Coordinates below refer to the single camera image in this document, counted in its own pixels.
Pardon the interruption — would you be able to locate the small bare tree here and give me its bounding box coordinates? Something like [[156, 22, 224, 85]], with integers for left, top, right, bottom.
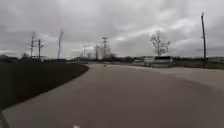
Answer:
[[149, 29, 171, 58]]

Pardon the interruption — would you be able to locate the grey concrete path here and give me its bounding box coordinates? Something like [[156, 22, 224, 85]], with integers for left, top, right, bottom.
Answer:
[[1, 63, 224, 128]]

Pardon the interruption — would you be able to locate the low white building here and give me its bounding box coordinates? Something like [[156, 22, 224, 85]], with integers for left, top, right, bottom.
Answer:
[[143, 55, 175, 67]]

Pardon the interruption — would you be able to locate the tall dark pole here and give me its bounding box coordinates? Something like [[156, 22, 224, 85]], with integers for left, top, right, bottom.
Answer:
[[200, 12, 208, 70]]

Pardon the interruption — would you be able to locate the pale concrete side path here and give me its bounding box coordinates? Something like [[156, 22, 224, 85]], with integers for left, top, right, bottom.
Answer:
[[123, 64, 224, 90]]

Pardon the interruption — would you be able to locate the tall pale pole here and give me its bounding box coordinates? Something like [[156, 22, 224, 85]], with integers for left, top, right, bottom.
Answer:
[[57, 28, 65, 61]]

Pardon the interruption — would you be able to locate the dark grass field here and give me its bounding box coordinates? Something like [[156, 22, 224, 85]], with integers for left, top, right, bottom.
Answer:
[[0, 61, 90, 111]]

